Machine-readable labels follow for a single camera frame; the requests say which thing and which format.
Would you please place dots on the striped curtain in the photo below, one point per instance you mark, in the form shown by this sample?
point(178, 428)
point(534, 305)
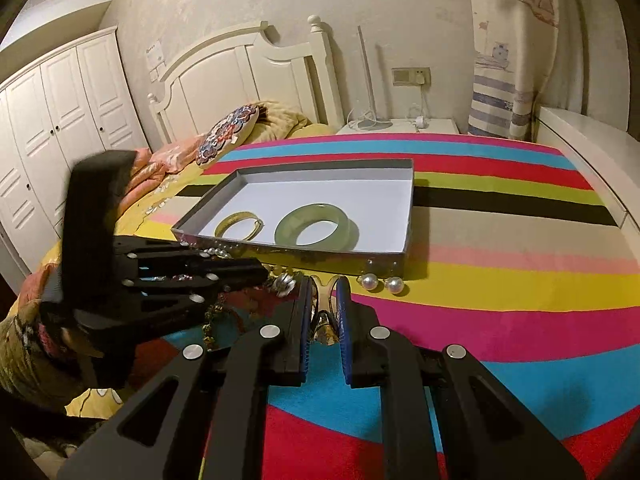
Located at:
point(500, 85)

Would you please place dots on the white window ledge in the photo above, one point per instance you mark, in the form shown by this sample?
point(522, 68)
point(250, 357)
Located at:
point(590, 150)

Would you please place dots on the tan fleece blanket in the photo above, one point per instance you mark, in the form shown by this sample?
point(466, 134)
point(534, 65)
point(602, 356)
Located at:
point(280, 120)

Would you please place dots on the white slim lamp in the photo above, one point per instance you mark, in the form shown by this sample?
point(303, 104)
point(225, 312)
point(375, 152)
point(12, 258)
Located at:
point(367, 80)

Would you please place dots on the white wooden headboard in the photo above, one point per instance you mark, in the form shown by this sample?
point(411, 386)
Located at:
point(225, 85)

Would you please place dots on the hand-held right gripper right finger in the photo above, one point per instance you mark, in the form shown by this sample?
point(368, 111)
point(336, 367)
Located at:
point(342, 320)

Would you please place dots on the silver pearl brooch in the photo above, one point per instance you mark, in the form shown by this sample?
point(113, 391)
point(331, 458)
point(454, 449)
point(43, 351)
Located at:
point(286, 284)

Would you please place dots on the white nightstand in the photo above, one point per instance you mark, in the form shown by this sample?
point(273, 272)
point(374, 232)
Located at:
point(440, 126)

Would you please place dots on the pink quilt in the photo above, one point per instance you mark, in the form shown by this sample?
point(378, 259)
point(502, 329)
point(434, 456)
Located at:
point(165, 160)

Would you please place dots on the paper wall notice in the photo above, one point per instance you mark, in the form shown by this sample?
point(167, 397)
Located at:
point(156, 57)

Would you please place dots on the green jade bangle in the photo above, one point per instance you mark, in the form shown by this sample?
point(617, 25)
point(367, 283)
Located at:
point(345, 232)

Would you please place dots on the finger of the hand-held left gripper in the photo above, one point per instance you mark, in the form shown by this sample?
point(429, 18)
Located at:
point(170, 250)
point(165, 310)

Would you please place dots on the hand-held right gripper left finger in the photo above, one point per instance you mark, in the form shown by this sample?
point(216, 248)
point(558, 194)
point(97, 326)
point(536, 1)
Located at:
point(306, 320)

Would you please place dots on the patterned round pillow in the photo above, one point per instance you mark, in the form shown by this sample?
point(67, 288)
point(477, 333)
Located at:
point(225, 132)

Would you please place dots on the pearl earring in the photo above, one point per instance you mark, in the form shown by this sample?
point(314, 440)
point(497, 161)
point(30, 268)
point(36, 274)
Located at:
point(372, 281)
point(396, 286)

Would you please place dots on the grey shallow cardboard box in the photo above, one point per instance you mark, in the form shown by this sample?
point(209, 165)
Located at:
point(350, 200)

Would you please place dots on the wall socket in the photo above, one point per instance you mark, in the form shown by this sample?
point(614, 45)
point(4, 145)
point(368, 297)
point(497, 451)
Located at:
point(402, 76)

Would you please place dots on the white charger plug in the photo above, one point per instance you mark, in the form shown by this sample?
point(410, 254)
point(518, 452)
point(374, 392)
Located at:
point(422, 78)

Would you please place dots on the gold bangle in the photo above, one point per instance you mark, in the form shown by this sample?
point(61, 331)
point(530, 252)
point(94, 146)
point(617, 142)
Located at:
point(222, 225)

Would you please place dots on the white wardrobe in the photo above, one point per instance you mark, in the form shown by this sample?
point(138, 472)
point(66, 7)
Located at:
point(50, 125)

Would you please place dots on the olive quilted cloth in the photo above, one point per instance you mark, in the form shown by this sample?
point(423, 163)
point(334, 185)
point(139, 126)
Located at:
point(25, 365)

